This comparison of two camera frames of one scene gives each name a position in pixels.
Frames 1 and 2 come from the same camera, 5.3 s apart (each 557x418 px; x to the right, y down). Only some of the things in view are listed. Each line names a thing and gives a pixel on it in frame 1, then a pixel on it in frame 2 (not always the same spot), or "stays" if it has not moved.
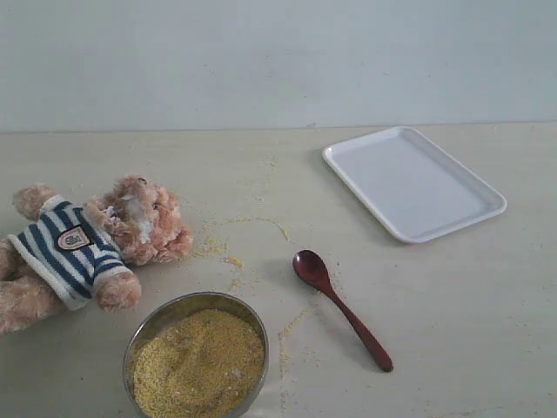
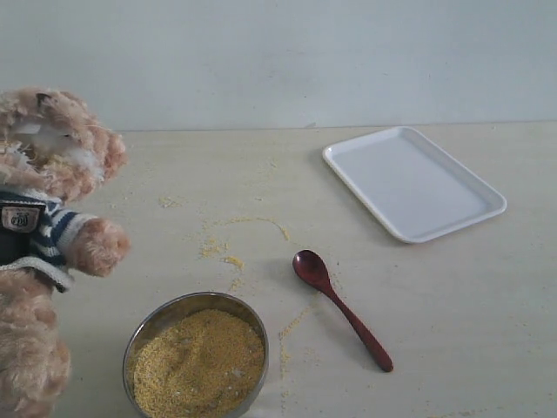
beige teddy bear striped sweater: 63,253 → 53,147
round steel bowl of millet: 195,355 stays
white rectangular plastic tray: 417,191 stays
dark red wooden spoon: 312,268 stays
